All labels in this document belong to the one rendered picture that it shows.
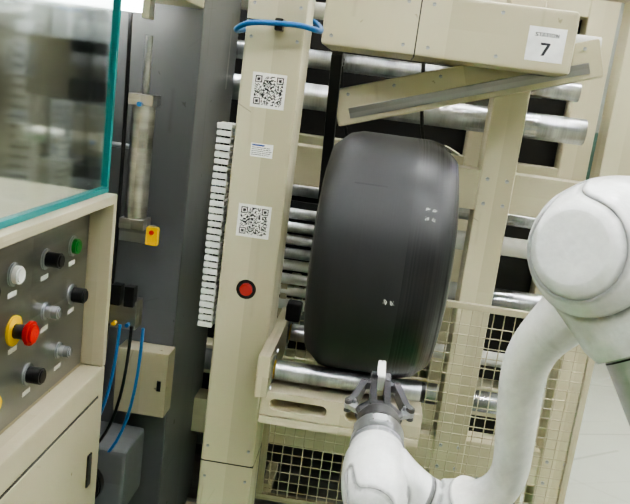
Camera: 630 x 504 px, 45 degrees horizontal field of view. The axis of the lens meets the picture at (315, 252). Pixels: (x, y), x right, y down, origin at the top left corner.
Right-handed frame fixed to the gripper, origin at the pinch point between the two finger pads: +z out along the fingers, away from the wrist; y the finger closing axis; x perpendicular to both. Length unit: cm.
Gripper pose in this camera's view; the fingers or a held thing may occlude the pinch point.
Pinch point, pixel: (381, 375)
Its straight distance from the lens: 151.3
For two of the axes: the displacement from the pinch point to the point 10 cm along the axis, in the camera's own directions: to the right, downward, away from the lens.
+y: -9.9, -1.4, 0.7
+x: -1.1, 9.3, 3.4
